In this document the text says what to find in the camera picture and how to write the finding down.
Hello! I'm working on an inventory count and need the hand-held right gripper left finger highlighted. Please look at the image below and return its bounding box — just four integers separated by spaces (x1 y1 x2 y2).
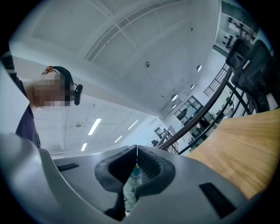
52 144 138 221

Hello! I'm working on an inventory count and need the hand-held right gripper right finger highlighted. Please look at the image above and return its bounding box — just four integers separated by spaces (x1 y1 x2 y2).
128 145 249 221

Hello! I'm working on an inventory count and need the light printed pouch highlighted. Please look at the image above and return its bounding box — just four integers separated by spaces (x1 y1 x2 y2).
123 163 143 217

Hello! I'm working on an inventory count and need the person's dark shirt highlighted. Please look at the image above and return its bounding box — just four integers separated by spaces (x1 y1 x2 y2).
14 102 42 148

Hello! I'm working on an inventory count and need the black framed glass partition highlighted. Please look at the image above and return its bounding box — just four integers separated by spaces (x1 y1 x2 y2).
173 95 204 126

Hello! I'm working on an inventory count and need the black metal railing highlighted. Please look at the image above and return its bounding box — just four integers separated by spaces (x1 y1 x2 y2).
155 63 260 155

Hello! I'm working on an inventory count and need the person's head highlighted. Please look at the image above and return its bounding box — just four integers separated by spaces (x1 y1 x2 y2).
24 65 75 109

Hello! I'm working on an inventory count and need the black mesh office chair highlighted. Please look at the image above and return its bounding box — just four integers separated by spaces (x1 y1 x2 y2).
231 39 279 112
225 38 254 88

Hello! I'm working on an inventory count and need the black head-worn camera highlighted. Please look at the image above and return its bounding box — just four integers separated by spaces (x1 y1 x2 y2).
73 84 84 106

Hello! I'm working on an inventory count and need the white wall shelf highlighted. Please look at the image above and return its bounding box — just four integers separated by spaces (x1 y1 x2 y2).
215 12 259 52

